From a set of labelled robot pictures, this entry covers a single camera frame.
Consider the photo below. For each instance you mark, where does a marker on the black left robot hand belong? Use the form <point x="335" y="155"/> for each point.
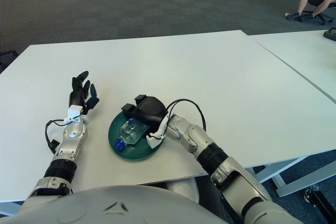
<point x="77" y="96"/>

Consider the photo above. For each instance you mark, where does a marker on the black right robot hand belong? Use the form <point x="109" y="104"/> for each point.
<point x="151" y="111"/>

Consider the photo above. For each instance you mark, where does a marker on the clear bottle blue cap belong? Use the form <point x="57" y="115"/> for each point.
<point x="131" y="133"/>

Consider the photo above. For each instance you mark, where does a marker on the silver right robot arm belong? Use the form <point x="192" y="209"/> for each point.
<point x="191" y="137"/>

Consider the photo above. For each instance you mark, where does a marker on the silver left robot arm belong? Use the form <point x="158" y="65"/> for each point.
<point x="73" y="134"/>

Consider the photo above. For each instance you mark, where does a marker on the green round plate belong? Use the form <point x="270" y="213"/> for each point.
<point x="141" y="153"/>

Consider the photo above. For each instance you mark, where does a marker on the black office chair with jacket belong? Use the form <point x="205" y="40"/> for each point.
<point x="8" y="58"/>

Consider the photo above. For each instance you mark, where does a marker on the grey robot leg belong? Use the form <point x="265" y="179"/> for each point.
<point x="183" y="190"/>

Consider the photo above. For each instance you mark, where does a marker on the grey robot torso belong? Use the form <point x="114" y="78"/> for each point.
<point x="105" y="205"/>

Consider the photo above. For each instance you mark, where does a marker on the black device on table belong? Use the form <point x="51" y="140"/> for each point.
<point x="330" y="33"/>

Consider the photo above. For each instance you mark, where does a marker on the black swivel chair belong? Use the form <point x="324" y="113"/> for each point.
<point x="316" y="1"/>

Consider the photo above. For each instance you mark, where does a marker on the black stand frame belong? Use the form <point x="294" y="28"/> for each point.
<point x="323" y="200"/>

